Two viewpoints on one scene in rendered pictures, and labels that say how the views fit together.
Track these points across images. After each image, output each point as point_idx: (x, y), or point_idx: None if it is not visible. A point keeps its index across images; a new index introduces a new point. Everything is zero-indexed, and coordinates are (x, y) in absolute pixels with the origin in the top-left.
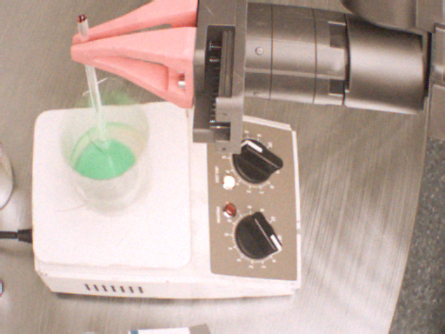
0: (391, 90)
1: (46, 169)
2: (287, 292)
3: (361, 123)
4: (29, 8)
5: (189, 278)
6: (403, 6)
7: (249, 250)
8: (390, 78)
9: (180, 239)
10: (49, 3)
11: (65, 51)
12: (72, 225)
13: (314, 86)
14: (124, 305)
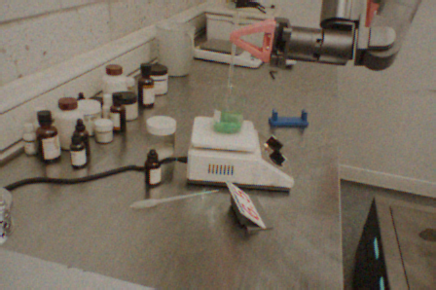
0: (339, 42)
1: (199, 126)
2: (288, 184)
3: (308, 159)
4: (180, 122)
5: (254, 159)
6: (346, 9)
7: (274, 160)
8: (339, 38)
9: (252, 142)
10: (190, 123)
11: None
12: (210, 136)
13: (310, 41)
14: (221, 189)
